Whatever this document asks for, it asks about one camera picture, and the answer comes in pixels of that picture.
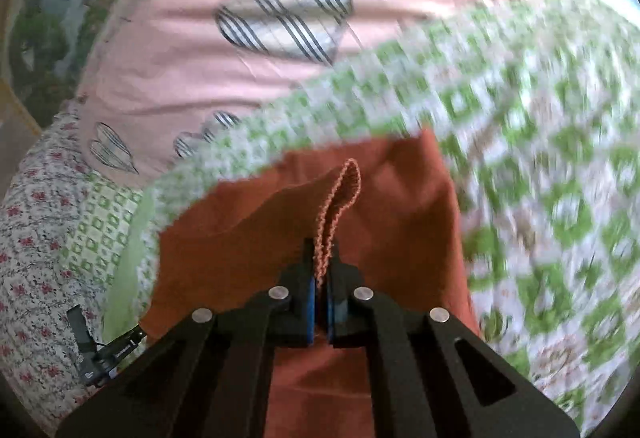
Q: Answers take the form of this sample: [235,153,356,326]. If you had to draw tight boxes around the green patterned cloth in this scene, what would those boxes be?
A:
[5,0,168,119]

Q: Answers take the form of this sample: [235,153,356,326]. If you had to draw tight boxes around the green checked blanket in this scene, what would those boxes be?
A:
[102,0,640,424]

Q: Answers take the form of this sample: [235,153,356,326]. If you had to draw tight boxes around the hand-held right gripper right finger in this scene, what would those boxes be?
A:
[320,240,581,438]

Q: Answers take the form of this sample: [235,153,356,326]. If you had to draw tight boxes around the pink heart print quilt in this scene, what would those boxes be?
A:
[75,0,601,179]

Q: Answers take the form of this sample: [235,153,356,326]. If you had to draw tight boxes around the wooden bed frame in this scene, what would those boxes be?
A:
[0,78,43,136]

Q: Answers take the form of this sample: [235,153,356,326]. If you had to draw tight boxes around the white floral bed sheet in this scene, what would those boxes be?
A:
[0,102,156,434]

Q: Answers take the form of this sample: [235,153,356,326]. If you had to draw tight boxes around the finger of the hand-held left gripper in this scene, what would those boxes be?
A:
[116,324,148,348]

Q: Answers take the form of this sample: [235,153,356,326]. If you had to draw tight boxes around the green checked pillow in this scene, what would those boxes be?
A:
[60,170,151,286]

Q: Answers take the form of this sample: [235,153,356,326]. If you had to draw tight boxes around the rust orange knit garment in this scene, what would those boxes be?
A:
[142,128,483,438]

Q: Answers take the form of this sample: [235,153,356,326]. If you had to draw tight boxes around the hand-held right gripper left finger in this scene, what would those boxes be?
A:
[55,238,317,438]

